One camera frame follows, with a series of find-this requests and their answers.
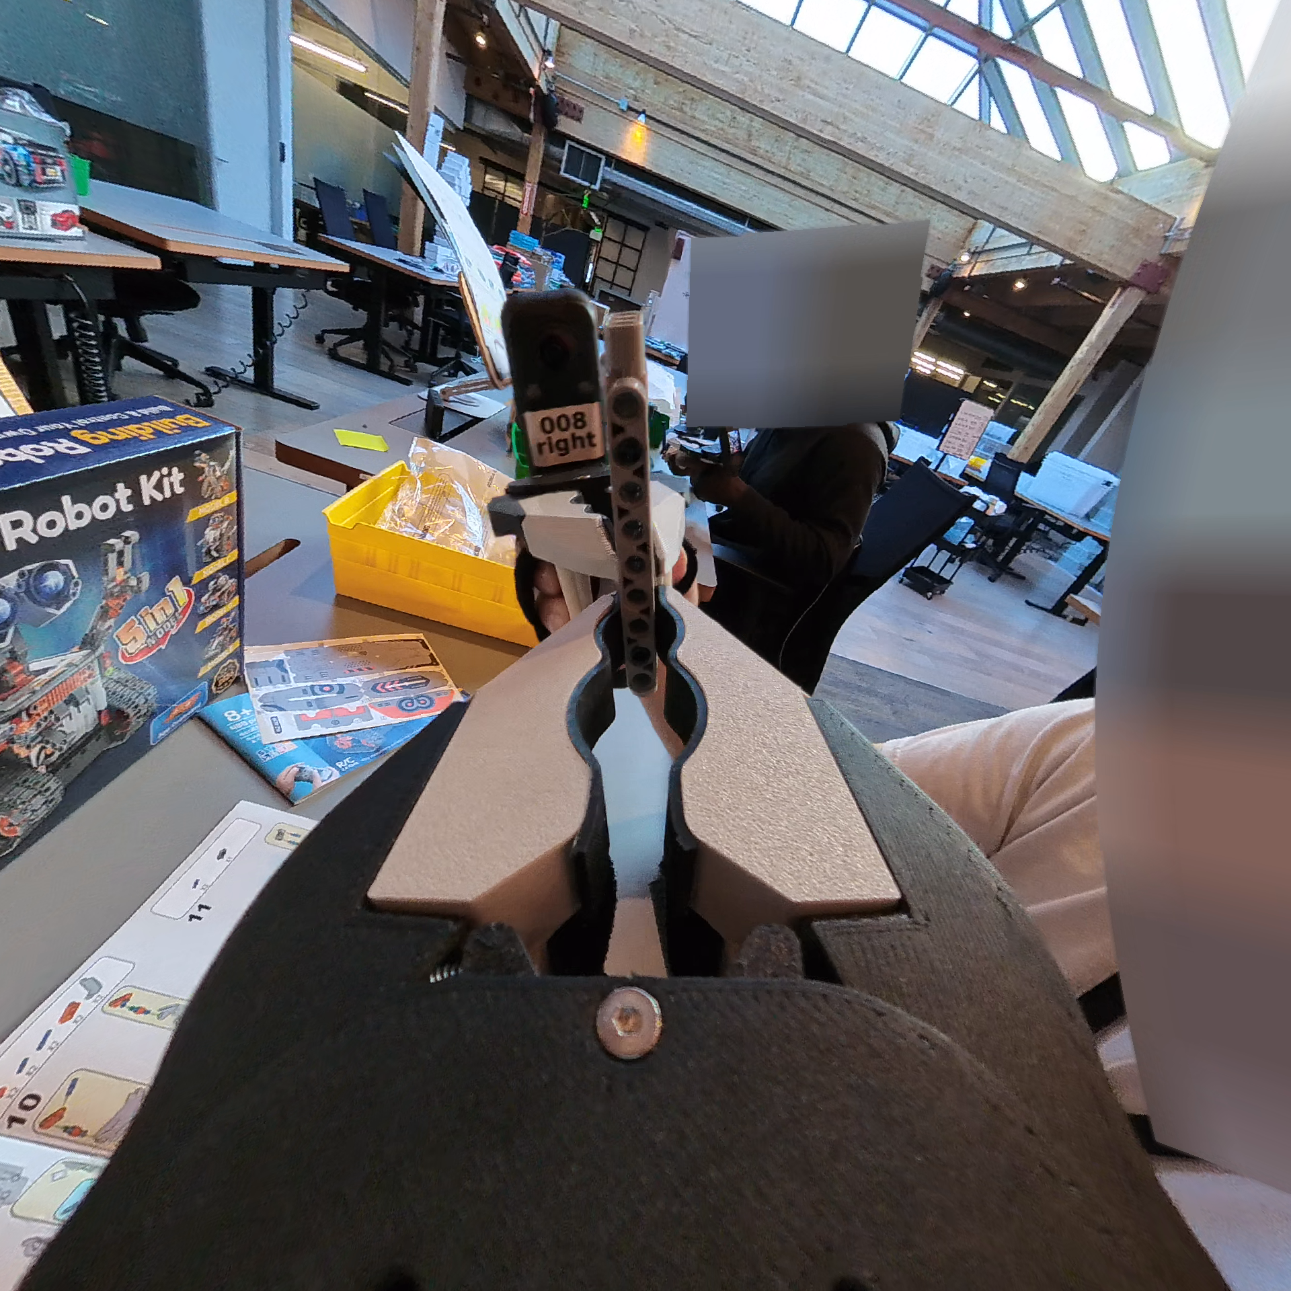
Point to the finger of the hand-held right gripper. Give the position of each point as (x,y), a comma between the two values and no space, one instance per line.
(668,520)
(566,540)

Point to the white poster board on stand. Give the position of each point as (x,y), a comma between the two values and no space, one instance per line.
(459,232)

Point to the white instruction manual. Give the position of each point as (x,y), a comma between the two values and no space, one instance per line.
(122,958)

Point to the dark blue office chairs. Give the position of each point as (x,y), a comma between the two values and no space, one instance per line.
(338,212)

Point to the grey desk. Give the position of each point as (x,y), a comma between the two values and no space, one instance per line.
(131,848)

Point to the black rolling cart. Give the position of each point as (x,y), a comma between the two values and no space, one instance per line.
(929,575)

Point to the yellow sticky note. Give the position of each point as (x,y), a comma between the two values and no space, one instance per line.
(361,439)

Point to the yellow plastic bin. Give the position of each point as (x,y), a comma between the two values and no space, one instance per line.
(404,586)

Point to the stack of toy car boxes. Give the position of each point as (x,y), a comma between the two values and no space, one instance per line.
(41,162)

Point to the grey ridged building piece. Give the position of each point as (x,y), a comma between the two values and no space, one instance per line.
(626,349)

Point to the person's right forearm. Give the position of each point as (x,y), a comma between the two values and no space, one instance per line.
(1009,807)

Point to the black office chair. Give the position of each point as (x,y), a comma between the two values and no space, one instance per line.
(909,534)

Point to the brown-edged desk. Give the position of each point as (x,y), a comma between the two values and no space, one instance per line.
(404,419)

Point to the desk with black legs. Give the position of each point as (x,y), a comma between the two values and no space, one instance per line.
(1059,510)

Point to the white sign board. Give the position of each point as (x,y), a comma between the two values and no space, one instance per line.
(966,430)

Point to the black perforated toy beam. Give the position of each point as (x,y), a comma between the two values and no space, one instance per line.
(632,525)

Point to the long wooden-top desk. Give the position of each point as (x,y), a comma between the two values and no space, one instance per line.
(203,237)

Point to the person's right hand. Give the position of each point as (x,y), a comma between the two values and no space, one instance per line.
(551,600)

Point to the clear plastic bag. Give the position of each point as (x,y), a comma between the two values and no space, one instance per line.
(434,505)

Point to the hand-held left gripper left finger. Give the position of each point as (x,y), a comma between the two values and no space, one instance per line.
(485,787)

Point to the white storage boxes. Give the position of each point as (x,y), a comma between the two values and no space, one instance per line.
(1075,485)

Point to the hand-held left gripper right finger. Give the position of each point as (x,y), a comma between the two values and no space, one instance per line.
(788,807)

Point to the blue toy robot box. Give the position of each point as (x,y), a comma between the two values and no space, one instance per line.
(102,606)

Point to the short wooden-top desk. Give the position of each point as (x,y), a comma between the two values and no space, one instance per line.
(71,252)

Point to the blue booklet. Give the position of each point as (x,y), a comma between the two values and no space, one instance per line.
(303,773)

